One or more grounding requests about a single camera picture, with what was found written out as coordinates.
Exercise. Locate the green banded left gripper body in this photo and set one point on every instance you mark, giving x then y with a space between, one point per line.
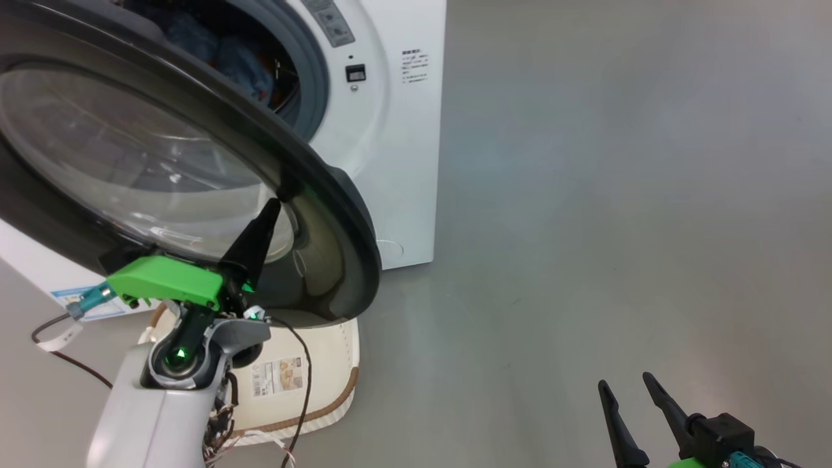
169 283

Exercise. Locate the blue energy label sticker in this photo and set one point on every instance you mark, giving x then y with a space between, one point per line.
104 311

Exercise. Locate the white washing machine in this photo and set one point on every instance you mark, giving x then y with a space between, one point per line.
403 162

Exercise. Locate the paper basket label sticker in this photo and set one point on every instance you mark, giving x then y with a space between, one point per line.
276 376

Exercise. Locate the black door latch socket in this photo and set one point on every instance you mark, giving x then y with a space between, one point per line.
355 73

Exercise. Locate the grey rubber door gasket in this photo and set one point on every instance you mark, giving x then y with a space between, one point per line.
315 71

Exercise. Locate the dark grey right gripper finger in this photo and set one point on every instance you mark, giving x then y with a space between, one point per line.
624 435
669 413

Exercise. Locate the round white filter cover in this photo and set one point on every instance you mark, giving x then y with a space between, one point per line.
393 250

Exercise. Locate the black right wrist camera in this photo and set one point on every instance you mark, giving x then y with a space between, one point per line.
721 439

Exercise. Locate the washing machine glass door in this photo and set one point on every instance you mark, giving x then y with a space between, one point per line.
130 149

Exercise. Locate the small printed text label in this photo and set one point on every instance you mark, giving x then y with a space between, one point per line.
415 66

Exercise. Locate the cream perforated laundry basket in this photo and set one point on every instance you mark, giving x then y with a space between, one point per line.
331 364

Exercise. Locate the grey warning sticker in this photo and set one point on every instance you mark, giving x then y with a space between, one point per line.
328 23

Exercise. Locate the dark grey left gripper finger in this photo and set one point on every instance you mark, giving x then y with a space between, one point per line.
250 260

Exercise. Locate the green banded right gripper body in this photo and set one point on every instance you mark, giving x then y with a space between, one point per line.
689 464

